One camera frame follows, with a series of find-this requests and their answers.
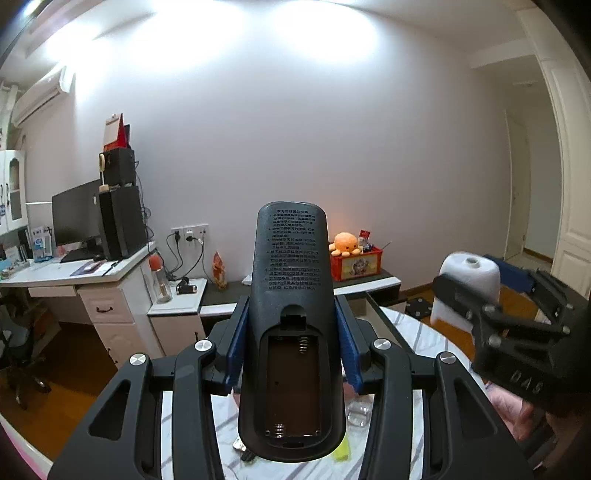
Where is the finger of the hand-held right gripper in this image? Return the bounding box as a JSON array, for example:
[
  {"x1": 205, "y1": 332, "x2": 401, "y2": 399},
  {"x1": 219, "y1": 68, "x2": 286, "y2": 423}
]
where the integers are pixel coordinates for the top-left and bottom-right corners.
[
  {"x1": 433, "y1": 274, "x2": 572, "y2": 355},
  {"x1": 484, "y1": 254, "x2": 579, "y2": 325}
]

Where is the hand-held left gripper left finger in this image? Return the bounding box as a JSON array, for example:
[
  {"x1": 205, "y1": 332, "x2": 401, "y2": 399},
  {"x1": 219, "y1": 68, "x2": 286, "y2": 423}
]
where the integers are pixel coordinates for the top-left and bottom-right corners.
[{"x1": 48, "y1": 295, "x2": 253, "y2": 480}]

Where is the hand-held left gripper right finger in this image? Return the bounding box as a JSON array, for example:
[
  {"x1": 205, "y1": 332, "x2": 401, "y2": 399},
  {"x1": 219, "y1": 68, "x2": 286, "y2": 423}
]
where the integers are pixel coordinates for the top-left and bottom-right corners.
[{"x1": 335, "y1": 293, "x2": 548, "y2": 480}]

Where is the white foam roll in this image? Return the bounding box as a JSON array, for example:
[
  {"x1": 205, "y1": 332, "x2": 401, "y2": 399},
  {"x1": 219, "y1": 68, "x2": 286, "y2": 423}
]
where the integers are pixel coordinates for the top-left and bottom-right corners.
[{"x1": 431, "y1": 251, "x2": 502, "y2": 331}]

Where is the clear plastic bottle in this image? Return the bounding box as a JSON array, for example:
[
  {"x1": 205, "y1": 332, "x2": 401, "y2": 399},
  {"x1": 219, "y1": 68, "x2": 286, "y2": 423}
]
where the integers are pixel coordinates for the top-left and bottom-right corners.
[{"x1": 346, "y1": 399, "x2": 374, "y2": 428}]

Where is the black remote control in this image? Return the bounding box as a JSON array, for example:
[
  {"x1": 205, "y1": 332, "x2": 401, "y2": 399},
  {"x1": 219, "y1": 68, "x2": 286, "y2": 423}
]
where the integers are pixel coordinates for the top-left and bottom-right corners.
[{"x1": 235, "y1": 200, "x2": 348, "y2": 461}]

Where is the black clip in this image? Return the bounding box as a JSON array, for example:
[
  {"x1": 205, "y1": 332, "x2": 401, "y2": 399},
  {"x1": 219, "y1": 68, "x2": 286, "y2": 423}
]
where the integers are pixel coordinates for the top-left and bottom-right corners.
[{"x1": 233, "y1": 438, "x2": 257, "y2": 463}]

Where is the person's right hand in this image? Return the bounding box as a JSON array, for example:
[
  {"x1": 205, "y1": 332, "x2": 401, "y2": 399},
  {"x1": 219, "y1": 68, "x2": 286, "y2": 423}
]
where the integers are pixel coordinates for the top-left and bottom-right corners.
[{"x1": 488, "y1": 387, "x2": 549, "y2": 442}]

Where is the black dotted stool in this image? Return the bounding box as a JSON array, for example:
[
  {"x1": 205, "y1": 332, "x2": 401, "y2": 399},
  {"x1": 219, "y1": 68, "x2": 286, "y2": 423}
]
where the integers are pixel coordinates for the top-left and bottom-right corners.
[{"x1": 406, "y1": 298, "x2": 435, "y2": 319}]

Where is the red paper ornament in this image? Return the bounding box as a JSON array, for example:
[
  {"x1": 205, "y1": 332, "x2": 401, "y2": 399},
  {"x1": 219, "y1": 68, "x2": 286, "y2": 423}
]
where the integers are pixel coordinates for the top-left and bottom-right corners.
[{"x1": 211, "y1": 251, "x2": 230, "y2": 292}]

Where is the red storage box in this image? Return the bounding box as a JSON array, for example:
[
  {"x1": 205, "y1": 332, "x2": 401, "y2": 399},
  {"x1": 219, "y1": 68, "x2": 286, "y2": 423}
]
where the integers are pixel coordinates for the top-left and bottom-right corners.
[{"x1": 330, "y1": 247, "x2": 387, "y2": 282}]

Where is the white door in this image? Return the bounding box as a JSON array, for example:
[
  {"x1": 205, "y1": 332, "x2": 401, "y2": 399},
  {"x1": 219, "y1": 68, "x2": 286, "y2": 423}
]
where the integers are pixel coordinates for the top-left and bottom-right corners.
[{"x1": 503, "y1": 111, "x2": 530, "y2": 262}]

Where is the bottle with orange cap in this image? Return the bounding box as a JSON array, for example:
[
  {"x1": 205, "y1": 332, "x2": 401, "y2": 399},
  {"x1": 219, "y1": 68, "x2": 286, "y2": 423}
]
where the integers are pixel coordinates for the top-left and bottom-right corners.
[{"x1": 148, "y1": 256, "x2": 173, "y2": 304}]

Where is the orange octopus plush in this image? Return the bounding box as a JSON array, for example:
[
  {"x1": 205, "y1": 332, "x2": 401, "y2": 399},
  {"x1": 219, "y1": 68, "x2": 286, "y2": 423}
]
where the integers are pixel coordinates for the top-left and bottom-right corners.
[{"x1": 330, "y1": 232, "x2": 366, "y2": 257}]

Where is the white desk with drawers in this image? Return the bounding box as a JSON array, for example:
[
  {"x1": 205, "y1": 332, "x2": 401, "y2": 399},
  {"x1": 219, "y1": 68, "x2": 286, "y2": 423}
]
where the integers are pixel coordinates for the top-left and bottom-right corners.
[{"x1": 0, "y1": 244, "x2": 158, "y2": 366}]

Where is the purple mouse pad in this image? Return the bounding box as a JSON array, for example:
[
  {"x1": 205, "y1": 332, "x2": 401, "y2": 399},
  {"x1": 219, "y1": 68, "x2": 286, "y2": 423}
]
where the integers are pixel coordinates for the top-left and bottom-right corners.
[{"x1": 70, "y1": 261, "x2": 112, "y2": 277}]

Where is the black computer tower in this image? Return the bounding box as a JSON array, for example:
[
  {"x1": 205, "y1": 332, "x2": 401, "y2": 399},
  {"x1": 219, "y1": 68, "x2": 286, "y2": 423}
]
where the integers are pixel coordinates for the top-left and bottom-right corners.
[{"x1": 98, "y1": 185, "x2": 147, "y2": 260}]

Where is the black keyboard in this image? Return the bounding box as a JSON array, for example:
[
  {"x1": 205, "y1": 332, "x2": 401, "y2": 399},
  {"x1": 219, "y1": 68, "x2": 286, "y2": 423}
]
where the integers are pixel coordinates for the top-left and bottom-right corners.
[{"x1": 60, "y1": 249, "x2": 105, "y2": 264}]

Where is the black computer monitor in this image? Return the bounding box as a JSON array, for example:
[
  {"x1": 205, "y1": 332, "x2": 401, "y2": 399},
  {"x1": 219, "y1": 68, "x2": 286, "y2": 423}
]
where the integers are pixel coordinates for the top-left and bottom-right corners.
[{"x1": 51, "y1": 179, "x2": 103, "y2": 253}]

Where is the black speaker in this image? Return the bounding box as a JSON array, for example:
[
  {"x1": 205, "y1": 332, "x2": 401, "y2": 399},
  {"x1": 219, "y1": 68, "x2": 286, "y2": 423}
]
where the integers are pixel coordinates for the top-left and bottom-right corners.
[{"x1": 102, "y1": 148, "x2": 138, "y2": 188}]

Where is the black office chair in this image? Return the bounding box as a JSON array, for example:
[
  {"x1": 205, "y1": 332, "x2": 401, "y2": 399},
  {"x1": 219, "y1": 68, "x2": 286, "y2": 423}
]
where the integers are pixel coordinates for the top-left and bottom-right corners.
[{"x1": 0, "y1": 318, "x2": 52, "y2": 411}]

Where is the blue box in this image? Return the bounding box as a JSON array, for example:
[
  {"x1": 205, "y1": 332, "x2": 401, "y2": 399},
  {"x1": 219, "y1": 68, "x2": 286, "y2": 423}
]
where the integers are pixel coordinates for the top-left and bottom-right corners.
[{"x1": 31, "y1": 226, "x2": 52, "y2": 262}]

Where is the red desk calendar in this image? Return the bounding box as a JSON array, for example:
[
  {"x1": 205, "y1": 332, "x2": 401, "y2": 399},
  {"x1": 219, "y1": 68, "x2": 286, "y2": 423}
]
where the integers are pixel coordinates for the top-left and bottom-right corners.
[{"x1": 102, "y1": 113, "x2": 133, "y2": 151}]

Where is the white glass-door cabinet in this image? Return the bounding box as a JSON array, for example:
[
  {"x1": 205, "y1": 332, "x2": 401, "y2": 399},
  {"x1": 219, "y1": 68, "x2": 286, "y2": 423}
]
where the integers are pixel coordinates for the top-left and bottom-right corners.
[{"x1": 0, "y1": 148, "x2": 27, "y2": 239}]

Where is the white air conditioner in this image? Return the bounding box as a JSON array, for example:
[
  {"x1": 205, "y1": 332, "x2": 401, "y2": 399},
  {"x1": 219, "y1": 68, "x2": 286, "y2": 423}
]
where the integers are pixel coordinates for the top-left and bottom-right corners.
[{"x1": 11, "y1": 67, "x2": 77, "y2": 129}]

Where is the beige curtain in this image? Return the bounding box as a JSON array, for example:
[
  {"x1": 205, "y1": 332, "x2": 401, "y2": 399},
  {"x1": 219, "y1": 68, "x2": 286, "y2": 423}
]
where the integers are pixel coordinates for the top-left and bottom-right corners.
[{"x1": 0, "y1": 83, "x2": 19, "y2": 149}]

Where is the black power cable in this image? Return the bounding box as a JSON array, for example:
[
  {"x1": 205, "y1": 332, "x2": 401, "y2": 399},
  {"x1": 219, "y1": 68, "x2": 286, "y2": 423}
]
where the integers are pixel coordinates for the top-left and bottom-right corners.
[{"x1": 164, "y1": 231, "x2": 205, "y2": 282}]

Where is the white wall power outlet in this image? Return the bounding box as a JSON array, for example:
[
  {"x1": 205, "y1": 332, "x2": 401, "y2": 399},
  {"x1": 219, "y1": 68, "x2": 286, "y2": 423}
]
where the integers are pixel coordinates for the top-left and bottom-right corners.
[{"x1": 171, "y1": 224, "x2": 209, "y2": 243}]

